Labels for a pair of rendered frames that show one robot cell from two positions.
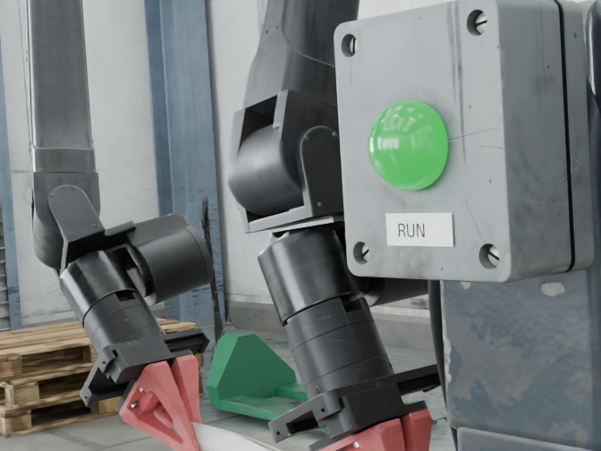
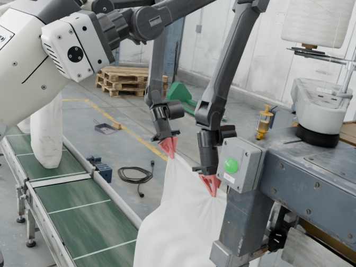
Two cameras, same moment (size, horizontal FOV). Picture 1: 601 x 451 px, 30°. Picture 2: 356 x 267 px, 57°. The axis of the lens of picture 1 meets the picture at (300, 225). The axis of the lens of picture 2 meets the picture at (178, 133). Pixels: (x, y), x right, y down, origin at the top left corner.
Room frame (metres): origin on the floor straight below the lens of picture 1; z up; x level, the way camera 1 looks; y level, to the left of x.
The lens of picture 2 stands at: (-0.23, 0.06, 1.54)
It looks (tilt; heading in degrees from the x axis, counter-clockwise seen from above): 19 degrees down; 2
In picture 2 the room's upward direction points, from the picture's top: 9 degrees clockwise
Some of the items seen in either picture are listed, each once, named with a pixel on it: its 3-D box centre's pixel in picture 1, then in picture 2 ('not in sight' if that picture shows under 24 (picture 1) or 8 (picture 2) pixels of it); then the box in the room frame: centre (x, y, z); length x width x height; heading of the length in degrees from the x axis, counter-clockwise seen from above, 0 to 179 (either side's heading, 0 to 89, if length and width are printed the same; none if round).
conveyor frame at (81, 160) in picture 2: not in sight; (24, 129); (2.59, 1.57, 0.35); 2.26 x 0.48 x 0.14; 41
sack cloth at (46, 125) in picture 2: not in sight; (45, 112); (2.06, 1.12, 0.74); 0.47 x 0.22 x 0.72; 39
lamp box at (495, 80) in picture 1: (460, 143); (239, 163); (0.39, -0.06, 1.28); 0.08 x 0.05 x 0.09; 41
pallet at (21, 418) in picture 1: (74, 394); (130, 88); (6.32, 1.34, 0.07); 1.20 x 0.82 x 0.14; 129
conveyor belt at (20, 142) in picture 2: not in sight; (24, 130); (2.61, 1.59, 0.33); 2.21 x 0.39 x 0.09; 41
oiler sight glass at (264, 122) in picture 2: not in sight; (264, 122); (0.44, -0.10, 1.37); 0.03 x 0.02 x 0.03; 41
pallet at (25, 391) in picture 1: (75, 368); (132, 81); (6.33, 1.32, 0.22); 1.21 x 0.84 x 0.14; 131
